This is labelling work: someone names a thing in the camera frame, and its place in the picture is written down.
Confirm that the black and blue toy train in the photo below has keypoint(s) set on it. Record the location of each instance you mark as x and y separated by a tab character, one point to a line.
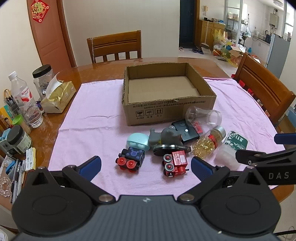
131	156

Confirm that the colourful printed box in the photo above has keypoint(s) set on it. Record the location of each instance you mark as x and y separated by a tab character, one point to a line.
5	118

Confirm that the pink cloth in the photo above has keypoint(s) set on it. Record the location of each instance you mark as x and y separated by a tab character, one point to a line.
97	120

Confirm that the dark jar with green label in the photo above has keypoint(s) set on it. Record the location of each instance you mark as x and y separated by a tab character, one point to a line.
19	140

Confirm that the white plastic bottle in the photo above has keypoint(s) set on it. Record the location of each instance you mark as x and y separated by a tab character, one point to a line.
225	156

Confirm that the cardboard box on floor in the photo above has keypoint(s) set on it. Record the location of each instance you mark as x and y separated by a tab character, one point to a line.
237	54

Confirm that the green patterned tin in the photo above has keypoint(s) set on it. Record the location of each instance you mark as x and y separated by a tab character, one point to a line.
237	140

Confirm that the teal round case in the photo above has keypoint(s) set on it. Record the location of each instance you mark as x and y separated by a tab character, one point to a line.
137	140

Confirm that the small green-lidded jar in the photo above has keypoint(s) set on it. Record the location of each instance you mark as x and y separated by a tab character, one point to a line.
19	121

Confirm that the grey refrigerator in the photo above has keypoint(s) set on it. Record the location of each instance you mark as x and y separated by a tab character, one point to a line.
277	55

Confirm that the grey elephant toy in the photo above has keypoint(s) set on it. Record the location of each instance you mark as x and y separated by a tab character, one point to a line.
165	136

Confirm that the red toy train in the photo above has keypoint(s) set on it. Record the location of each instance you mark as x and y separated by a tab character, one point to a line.
177	162

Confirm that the clear plastic jar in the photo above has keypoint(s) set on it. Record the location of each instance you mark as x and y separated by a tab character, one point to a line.
204	115

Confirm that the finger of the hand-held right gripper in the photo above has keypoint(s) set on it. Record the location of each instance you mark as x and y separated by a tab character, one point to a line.
285	138
245	155

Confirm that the black oval disc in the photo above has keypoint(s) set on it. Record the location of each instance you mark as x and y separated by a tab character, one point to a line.
166	149

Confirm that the clear glass dish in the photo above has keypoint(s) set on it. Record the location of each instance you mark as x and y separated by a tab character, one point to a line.
5	186

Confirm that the red door decoration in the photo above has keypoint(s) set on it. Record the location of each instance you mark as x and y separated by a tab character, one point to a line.
39	10

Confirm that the clear jar with black lid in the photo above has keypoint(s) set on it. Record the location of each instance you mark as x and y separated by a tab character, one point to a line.
41	76

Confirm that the gold tissue pack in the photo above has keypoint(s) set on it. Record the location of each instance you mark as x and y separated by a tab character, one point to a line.
60	95

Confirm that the cardboard box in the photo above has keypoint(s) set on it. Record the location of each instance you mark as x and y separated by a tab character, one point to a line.
148	111
237	54

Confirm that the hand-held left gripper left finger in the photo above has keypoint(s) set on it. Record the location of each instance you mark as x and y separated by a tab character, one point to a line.
91	165

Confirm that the gold-capped pill bottle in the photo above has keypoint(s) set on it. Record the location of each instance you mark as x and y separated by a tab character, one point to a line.
208	143

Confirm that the clear water bottle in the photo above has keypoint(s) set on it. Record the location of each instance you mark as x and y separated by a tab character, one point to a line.
24	99

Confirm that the dark blue door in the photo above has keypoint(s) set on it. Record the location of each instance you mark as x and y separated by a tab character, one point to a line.
188	23

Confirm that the dark slippers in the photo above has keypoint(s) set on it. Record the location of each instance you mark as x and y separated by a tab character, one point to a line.
197	51

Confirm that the wooden cabinet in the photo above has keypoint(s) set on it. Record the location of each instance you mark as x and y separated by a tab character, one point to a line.
209	32

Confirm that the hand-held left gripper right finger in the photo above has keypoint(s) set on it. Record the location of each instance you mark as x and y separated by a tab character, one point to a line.
200	165

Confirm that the wall water heater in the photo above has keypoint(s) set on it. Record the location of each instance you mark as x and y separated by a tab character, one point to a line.
274	18

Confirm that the yellow plastic bags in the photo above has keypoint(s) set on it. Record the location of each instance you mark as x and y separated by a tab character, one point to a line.
219	41

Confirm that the wooden chair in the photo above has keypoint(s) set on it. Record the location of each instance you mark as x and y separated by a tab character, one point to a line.
261	85
115	45

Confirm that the black power bank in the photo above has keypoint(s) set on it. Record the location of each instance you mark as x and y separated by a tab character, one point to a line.
185	131

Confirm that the brown wooden door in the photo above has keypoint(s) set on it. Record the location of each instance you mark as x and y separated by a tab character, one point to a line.
50	41

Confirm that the yellow card pack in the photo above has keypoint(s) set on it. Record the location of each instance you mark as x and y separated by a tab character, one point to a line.
30	158

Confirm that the pen holder with pens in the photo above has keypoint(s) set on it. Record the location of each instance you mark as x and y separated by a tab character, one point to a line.
10	102

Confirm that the small red packet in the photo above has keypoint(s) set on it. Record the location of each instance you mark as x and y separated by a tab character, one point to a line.
198	128

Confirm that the bundle of pens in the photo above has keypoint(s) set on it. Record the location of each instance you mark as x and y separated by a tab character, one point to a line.
17	180

